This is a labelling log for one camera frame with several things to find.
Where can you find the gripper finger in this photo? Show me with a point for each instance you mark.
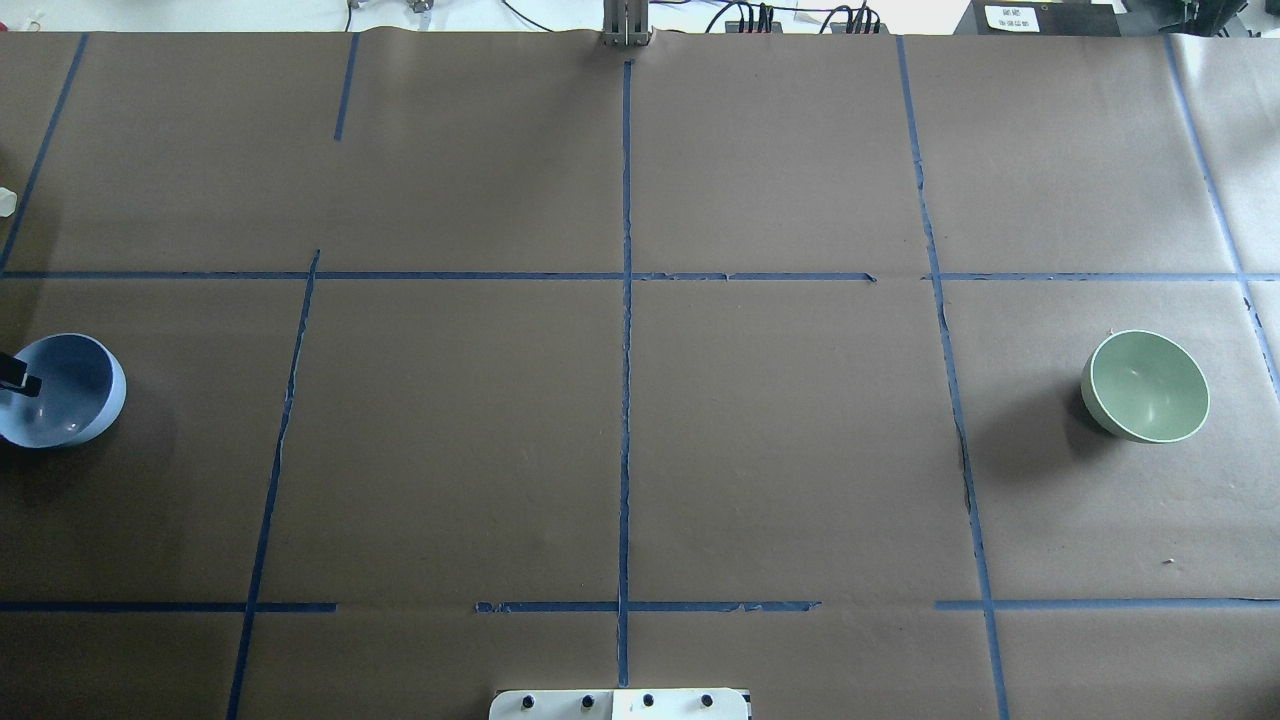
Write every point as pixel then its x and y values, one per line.
pixel 16 378

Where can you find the blue bowl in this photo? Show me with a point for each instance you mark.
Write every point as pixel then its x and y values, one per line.
pixel 83 393

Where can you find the green bowl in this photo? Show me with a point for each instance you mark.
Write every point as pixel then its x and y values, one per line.
pixel 1145 388

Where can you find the white toaster plug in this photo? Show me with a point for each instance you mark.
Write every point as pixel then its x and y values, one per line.
pixel 8 202

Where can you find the black usb hub left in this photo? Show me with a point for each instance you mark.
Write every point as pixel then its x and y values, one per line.
pixel 749 19

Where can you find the black usb hub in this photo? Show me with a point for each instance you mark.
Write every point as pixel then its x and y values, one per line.
pixel 749 19
pixel 859 19

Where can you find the black usb hub right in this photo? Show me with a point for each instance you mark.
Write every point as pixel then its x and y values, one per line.
pixel 859 19

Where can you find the black box with label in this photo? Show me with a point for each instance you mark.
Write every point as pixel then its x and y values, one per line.
pixel 1041 18

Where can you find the aluminium frame post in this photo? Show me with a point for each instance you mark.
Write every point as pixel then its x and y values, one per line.
pixel 626 23

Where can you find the white pedestal base plate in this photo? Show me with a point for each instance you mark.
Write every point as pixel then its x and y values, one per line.
pixel 623 703

